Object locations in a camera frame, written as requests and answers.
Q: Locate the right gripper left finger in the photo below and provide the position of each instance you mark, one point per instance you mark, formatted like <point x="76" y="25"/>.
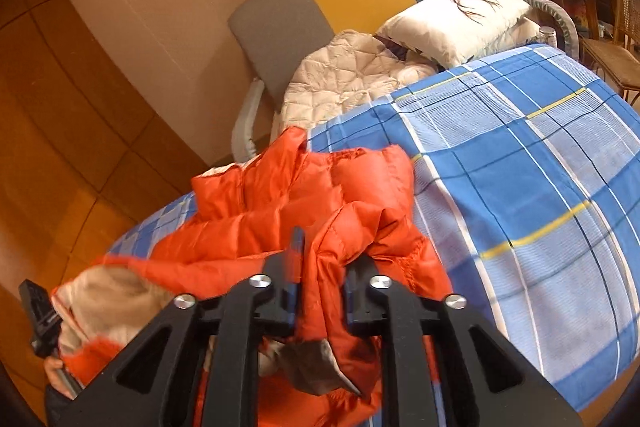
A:
<point x="196" y="362"/>

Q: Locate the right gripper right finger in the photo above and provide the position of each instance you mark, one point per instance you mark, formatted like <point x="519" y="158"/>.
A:
<point x="442" y="363"/>

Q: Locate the orange quilted down jacket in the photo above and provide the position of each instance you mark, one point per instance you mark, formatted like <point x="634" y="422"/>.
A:
<point x="314" y="212"/>

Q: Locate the left hand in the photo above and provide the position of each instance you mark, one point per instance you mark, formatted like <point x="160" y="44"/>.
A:
<point x="54" y="369"/>

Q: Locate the wooden wardrobe panels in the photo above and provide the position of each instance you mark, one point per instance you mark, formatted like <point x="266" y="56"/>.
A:
<point x="83" y="158"/>

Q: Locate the blue plaid bed sheet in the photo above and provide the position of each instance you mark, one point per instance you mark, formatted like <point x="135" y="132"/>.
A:
<point x="512" y="180"/>

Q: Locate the beige quilted blanket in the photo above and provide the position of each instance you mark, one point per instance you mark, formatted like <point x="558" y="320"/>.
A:
<point x="353" y="69"/>

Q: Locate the wicker back wooden chair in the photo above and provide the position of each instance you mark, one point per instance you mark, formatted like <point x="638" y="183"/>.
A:
<point x="617" y="58"/>

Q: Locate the white pillow with bird print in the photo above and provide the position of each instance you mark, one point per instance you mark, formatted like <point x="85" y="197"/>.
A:
<point x="454" y="32"/>

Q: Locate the grey bed side rail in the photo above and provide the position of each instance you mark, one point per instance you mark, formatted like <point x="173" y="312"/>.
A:
<point x="565" y="23"/>

